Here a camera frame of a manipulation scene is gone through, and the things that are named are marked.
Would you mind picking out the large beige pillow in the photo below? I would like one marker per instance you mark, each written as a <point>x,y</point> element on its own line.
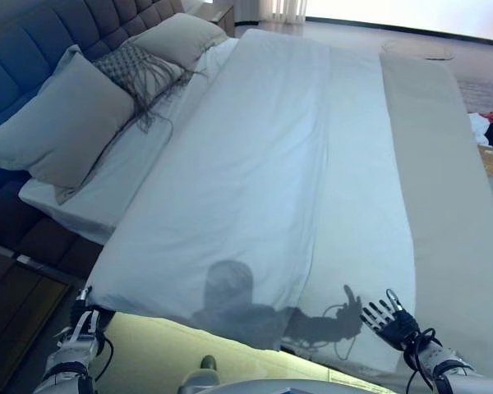
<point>70,127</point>

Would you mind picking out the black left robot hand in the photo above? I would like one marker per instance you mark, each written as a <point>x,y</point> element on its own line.
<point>86,318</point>

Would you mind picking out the dark upholstered bed frame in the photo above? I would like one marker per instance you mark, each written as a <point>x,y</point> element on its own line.
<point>33,230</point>

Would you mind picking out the beige bed runner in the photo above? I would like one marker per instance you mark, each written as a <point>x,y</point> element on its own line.
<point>435,164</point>

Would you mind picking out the light blue pillow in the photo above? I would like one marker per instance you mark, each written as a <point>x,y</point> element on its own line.
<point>65,61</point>

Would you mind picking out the white duvet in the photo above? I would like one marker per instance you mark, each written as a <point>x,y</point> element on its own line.
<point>250,184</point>

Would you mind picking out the grey area rug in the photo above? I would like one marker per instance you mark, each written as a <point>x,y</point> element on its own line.
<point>485,94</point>

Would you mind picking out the white garment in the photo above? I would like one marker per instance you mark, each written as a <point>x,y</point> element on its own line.
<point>478,125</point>

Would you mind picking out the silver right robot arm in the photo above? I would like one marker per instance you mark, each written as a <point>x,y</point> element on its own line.
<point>456,367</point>

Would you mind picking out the white fitted bed sheet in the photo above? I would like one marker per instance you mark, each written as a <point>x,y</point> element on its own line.
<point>123,172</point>

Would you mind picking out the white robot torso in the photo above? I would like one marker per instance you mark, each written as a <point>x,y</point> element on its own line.
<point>291,383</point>

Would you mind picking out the light wooden nightstand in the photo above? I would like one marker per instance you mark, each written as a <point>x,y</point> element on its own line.
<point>224,16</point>

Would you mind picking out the beige sheer curtain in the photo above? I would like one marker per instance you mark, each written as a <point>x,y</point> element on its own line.
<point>287,10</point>

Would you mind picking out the brown wooden nightstand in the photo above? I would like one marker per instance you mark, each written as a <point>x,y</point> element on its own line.
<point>20,316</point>

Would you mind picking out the grey patterned fringed cushion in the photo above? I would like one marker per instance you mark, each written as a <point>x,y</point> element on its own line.
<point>127,65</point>

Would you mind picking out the grey tufted headboard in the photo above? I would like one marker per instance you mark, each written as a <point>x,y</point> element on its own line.
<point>33,37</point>

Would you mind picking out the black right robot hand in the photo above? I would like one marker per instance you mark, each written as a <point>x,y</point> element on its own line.
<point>396,326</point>

